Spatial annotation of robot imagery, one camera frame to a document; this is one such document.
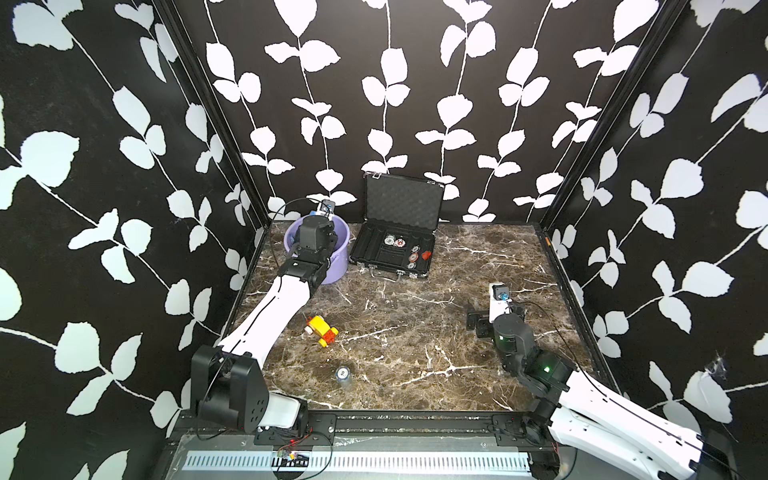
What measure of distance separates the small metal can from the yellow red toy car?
120 millimetres

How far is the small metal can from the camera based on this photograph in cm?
78

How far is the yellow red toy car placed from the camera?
0.88m
